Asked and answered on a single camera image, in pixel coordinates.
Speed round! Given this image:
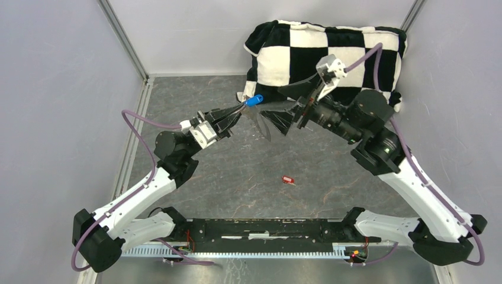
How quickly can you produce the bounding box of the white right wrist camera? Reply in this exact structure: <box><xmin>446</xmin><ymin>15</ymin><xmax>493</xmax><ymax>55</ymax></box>
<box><xmin>316</xmin><ymin>54</ymin><xmax>347</xmax><ymax>101</ymax></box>

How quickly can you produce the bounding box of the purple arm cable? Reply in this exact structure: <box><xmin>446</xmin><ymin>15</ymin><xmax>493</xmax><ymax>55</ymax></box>
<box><xmin>70</xmin><ymin>110</ymin><xmax>217</xmax><ymax>273</ymax></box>
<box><xmin>343</xmin><ymin>42</ymin><xmax>486</xmax><ymax>267</ymax></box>

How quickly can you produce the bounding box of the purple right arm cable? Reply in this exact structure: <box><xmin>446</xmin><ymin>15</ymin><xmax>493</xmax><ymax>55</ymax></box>
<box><xmin>343</xmin><ymin>42</ymin><xmax>486</xmax><ymax>267</ymax></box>

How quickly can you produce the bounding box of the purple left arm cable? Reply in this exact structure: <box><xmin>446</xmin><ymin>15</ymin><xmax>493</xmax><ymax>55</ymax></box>
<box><xmin>70</xmin><ymin>110</ymin><xmax>217</xmax><ymax>273</ymax></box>

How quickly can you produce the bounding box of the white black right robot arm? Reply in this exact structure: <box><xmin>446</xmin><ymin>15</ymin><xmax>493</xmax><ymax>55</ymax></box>
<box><xmin>259</xmin><ymin>75</ymin><xmax>487</xmax><ymax>266</ymax></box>

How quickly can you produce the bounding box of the blue tag key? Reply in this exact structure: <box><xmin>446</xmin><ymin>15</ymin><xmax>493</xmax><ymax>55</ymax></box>
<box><xmin>243</xmin><ymin>94</ymin><xmax>263</xmax><ymax>107</ymax></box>

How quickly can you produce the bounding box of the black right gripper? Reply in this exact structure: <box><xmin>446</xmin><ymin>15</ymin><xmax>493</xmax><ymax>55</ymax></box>
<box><xmin>260</xmin><ymin>70</ymin><xmax>364</xmax><ymax>143</ymax></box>

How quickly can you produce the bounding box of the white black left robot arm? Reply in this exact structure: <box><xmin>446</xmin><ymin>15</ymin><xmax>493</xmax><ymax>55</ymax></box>
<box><xmin>70</xmin><ymin>104</ymin><xmax>246</xmax><ymax>273</ymax></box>

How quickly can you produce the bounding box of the silver metal key holder plate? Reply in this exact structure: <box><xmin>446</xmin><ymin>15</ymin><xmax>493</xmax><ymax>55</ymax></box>
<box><xmin>242</xmin><ymin>106</ymin><xmax>272</xmax><ymax>142</ymax></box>

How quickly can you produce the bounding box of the black white checkered pillow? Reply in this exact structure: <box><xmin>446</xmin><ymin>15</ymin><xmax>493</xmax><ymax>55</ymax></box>
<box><xmin>236</xmin><ymin>20</ymin><xmax>407</xmax><ymax>112</ymax></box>

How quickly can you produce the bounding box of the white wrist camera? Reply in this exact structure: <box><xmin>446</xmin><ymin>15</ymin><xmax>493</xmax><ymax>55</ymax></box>
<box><xmin>180</xmin><ymin>120</ymin><xmax>218</xmax><ymax>149</ymax></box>
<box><xmin>316</xmin><ymin>54</ymin><xmax>347</xmax><ymax>101</ymax></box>

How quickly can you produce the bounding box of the white toothed cable duct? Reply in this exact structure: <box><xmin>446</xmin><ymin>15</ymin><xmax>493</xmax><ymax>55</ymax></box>
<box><xmin>122</xmin><ymin>244</ymin><xmax>349</xmax><ymax>260</ymax></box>

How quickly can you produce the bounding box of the red tag key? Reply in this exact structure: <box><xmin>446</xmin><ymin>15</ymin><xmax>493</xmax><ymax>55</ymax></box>
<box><xmin>282</xmin><ymin>176</ymin><xmax>295</xmax><ymax>185</ymax></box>

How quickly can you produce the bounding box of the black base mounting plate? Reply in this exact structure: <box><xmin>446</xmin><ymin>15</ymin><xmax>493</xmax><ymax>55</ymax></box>
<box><xmin>165</xmin><ymin>218</ymin><xmax>380</xmax><ymax>253</ymax></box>

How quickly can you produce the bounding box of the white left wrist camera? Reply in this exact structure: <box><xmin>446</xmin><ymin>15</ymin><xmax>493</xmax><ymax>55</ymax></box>
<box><xmin>180</xmin><ymin>120</ymin><xmax>218</xmax><ymax>149</ymax></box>

